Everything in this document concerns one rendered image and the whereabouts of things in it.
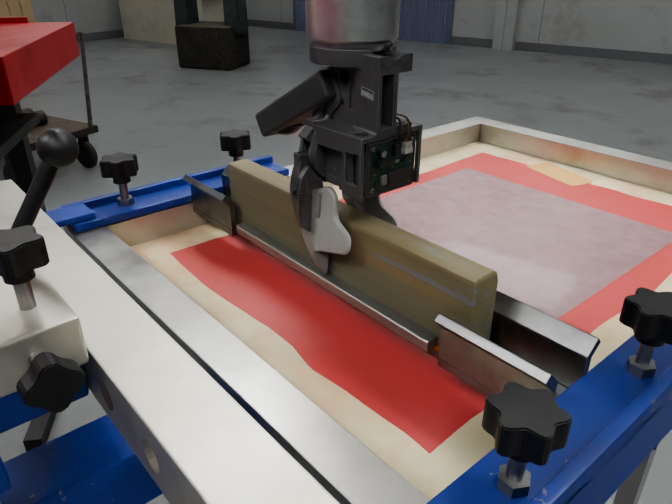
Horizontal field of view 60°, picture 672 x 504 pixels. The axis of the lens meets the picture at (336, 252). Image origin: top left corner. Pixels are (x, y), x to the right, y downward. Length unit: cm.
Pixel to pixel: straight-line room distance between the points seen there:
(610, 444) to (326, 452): 17
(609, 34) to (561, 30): 63
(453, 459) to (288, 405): 12
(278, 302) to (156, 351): 22
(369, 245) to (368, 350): 10
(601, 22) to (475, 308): 861
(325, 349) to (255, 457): 23
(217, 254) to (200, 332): 21
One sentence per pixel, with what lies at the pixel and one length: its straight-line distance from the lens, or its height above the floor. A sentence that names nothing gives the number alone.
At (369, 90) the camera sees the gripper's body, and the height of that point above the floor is 118.
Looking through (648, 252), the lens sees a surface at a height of 96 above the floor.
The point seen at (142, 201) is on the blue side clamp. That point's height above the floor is 100.
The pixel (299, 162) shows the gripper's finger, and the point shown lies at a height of 111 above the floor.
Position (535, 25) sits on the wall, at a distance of 925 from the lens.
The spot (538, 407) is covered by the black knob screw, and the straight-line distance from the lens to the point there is 34.
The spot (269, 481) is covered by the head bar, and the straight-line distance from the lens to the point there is 31.
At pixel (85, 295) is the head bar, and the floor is 104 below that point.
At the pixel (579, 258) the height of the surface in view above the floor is 96.
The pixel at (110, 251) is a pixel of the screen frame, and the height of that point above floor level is 99.
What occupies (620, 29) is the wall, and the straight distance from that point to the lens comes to 897.
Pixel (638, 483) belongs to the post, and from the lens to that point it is 154.
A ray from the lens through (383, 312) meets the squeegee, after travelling 51.
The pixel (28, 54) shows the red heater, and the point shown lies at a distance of 143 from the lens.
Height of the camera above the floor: 128
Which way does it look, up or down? 27 degrees down
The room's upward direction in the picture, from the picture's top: straight up
